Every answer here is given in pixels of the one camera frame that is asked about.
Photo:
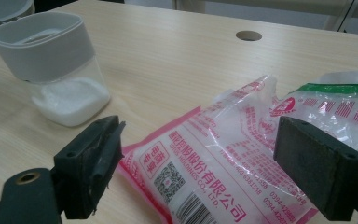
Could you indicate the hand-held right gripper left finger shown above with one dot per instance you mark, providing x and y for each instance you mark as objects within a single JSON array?
[{"x": 87, "y": 168}]

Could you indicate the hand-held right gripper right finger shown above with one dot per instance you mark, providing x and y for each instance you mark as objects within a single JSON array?
[{"x": 320, "y": 168}]

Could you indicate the pink and white plastic bag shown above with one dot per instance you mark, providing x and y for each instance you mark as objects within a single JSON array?
[{"x": 217, "y": 155}]

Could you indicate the clear container with white lid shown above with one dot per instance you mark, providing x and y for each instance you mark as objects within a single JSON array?
[{"x": 49, "y": 59}]

